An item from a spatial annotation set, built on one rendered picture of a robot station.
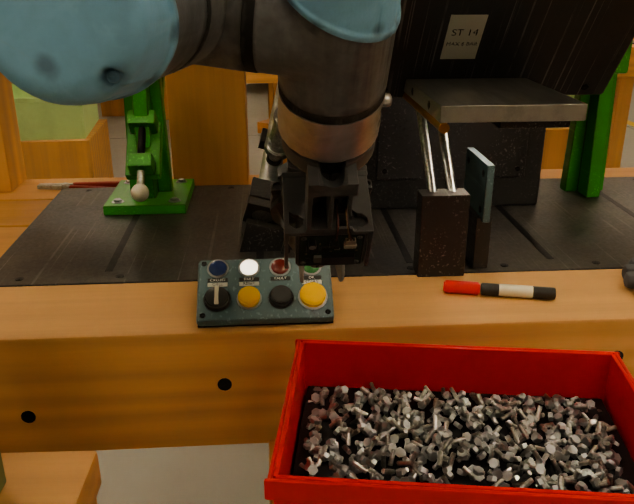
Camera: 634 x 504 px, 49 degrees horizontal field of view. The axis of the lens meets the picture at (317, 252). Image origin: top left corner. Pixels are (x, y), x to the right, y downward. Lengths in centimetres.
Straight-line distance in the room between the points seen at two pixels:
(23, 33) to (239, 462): 179
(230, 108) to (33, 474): 80
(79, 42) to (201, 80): 100
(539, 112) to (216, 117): 68
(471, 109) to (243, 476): 141
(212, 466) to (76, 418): 121
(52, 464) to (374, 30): 48
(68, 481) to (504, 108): 56
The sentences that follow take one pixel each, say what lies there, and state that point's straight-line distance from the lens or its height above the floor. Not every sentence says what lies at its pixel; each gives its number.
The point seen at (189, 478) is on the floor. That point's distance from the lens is 200.
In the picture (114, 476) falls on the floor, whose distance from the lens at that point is 205.
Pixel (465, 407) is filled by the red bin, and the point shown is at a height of 89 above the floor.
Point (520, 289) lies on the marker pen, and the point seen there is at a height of 91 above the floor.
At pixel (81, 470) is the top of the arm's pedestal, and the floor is 85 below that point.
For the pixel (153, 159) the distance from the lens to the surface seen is 113.
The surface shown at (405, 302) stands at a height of 90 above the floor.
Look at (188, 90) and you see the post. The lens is 130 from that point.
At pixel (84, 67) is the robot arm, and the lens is 31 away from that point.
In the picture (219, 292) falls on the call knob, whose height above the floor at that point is 94.
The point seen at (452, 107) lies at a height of 113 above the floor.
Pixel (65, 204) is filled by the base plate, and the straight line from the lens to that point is 124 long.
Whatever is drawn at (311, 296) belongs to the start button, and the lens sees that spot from 77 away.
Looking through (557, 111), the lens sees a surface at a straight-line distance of 81.
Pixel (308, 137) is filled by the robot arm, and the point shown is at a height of 116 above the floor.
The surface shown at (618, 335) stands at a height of 88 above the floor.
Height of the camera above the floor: 126
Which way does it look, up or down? 22 degrees down
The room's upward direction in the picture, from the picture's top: straight up
